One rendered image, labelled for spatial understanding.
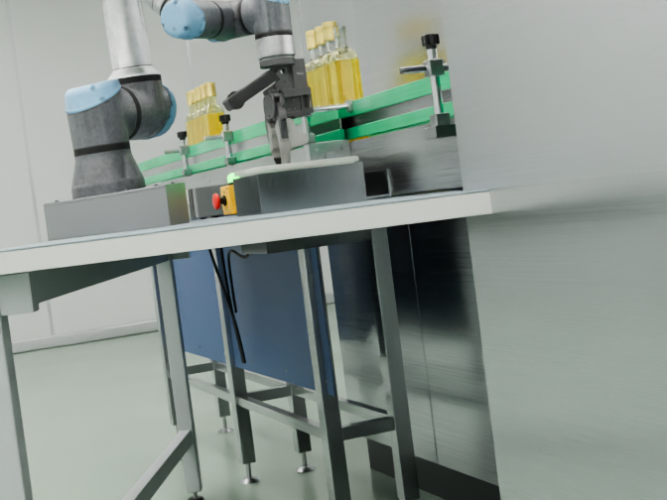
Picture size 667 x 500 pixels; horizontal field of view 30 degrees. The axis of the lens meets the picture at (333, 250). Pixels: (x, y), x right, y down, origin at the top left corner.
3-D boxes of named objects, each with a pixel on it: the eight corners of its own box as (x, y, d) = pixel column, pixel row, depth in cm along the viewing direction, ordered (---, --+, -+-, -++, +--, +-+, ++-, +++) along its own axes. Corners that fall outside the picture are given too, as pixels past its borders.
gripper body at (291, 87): (315, 116, 245) (307, 55, 245) (273, 120, 243) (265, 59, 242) (303, 120, 253) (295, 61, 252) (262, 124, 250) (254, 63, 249)
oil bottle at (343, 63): (369, 140, 278) (357, 45, 277) (346, 143, 276) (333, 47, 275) (360, 143, 283) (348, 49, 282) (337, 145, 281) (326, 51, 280)
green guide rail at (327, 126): (345, 140, 270) (340, 103, 270) (341, 140, 270) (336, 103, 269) (164, 184, 434) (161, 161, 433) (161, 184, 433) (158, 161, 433)
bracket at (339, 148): (354, 171, 266) (349, 138, 265) (313, 176, 262) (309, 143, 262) (347, 172, 269) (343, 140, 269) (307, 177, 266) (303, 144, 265)
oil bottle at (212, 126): (232, 172, 382) (220, 80, 381) (214, 174, 380) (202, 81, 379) (227, 173, 388) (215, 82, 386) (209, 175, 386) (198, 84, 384)
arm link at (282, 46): (261, 36, 242) (250, 43, 250) (264, 60, 242) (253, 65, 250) (298, 33, 244) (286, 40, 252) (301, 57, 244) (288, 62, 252)
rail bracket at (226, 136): (238, 165, 318) (231, 113, 318) (210, 168, 316) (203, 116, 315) (233, 166, 322) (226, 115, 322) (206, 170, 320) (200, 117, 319)
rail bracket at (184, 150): (194, 176, 362) (188, 130, 361) (169, 179, 359) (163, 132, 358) (190, 177, 365) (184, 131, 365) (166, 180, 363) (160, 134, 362)
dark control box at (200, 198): (227, 215, 327) (223, 184, 326) (199, 219, 324) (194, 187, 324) (219, 216, 334) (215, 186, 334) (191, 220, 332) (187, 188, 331)
